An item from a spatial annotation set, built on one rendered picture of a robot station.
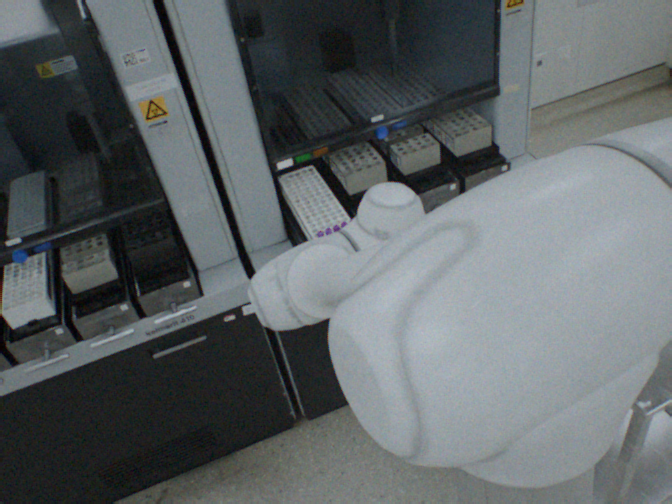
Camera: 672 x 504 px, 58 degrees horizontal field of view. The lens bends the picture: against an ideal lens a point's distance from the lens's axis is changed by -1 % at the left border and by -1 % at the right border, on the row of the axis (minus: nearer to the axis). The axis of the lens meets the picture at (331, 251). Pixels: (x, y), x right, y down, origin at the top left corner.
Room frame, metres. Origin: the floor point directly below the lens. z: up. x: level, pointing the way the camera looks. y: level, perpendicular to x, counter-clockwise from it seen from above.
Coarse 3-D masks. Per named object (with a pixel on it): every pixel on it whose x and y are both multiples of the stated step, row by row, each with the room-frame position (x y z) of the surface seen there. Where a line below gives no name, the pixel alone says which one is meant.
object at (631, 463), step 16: (656, 368) 0.58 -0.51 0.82; (656, 384) 0.55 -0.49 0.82; (640, 400) 0.53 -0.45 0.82; (656, 400) 0.53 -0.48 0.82; (640, 416) 0.51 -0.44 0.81; (656, 416) 0.79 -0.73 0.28; (624, 432) 0.76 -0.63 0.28; (640, 432) 0.51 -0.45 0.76; (656, 432) 0.75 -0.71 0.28; (624, 448) 0.52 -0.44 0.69; (640, 448) 0.51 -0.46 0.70; (656, 448) 0.71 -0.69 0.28; (608, 464) 0.69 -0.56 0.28; (624, 464) 0.51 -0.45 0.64; (640, 464) 0.68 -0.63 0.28; (656, 464) 0.67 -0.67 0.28; (608, 480) 0.65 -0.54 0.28; (624, 480) 0.51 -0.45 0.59; (640, 480) 0.64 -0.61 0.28; (656, 480) 0.63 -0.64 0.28; (592, 496) 0.62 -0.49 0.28; (608, 496) 0.52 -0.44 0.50; (624, 496) 0.51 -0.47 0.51; (640, 496) 0.60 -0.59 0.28; (656, 496) 0.59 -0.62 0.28
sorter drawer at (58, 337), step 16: (64, 288) 1.15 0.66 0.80; (64, 304) 1.09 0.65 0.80; (32, 320) 1.03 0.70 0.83; (48, 320) 1.03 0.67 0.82; (64, 320) 1.03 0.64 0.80; (16, 336) 1.00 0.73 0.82; (32, 336) 1.00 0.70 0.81; (48, 336) 1.01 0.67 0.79; (64, 336) 1.01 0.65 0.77; (16, 352) 0.99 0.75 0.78; (32, 352) 0.99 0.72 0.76; (48, 352) 0.99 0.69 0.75; (32, 368) 0.95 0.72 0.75
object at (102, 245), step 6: (102, 240) 1.20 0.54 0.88; (90, 246) 1.20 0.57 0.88; (96, 246) 1.18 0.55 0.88; (102, 246) 1.18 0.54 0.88; (108, 246) 1.19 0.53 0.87; (72, 252) 1.18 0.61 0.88; (78, 252) 1.18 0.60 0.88; (84, 252) 1.18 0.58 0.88; (90, 252) 1.18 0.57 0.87; (96, 252) 1.18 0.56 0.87; (66, 258) 1.17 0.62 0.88; (72, 258) 1.17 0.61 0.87; (78, 258) 1.17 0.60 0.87; (114, 258) 1.19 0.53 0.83
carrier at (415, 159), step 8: (432, 144) 1.33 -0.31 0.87; (400, 152) 1.32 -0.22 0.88; (408, 152) 1.31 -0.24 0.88; (416, 152) 1.30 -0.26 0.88; (424, 152) 1.31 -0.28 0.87; (432, 152) 1.31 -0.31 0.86; (400, 160) 1.29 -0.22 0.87; (408, 160) 1.30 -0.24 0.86; (416, 160) 1.30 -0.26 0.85; (424, 160) 1.31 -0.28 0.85; (432, 160) 1.31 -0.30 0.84; (400, 168) 1.30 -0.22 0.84; (408, 168) 1.30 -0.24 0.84; (416, 168) 1.30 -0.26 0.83
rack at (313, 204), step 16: (288, 176) 1.34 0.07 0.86; (304, 176) 1.33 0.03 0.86; (320, 176) 1.30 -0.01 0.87; (288, 192) 1.26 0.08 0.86; (304, 192) 1.25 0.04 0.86; (320, 192) 1.24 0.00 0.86; (304, 208) 1.19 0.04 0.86; (320, 208) 1.18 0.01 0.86; (336, 208) 1.17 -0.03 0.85; (304, 224) 1.12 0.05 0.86; (320, 224) 1.12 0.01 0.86; (336, 224) 1.11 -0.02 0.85
